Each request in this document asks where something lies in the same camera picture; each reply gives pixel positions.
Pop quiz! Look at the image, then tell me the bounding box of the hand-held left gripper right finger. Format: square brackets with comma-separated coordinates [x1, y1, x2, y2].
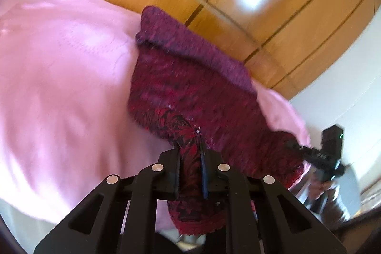
[199, 137, 348, 254]

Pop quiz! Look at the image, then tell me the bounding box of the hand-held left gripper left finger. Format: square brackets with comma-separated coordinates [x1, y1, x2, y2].
[33, 147, 182, 254]

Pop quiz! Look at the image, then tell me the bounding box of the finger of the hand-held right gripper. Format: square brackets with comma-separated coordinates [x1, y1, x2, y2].
[285, 142, 324, 166]

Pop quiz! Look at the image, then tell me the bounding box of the red floral knit garment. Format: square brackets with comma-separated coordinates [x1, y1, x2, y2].
[128, 5, 314, 235]

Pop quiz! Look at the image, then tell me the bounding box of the person's right forearm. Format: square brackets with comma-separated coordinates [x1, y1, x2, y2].
[310, 179, 359, 229]

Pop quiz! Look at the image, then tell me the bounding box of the person's right hand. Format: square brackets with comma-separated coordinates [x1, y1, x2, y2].
[309, 172, 340, 201]

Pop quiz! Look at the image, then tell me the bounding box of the pink bed sheet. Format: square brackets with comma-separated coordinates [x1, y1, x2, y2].
[0, 0, 312, 232]

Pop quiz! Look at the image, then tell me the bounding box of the white mattress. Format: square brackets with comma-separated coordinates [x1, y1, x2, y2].
[0, 200, 64, 245]

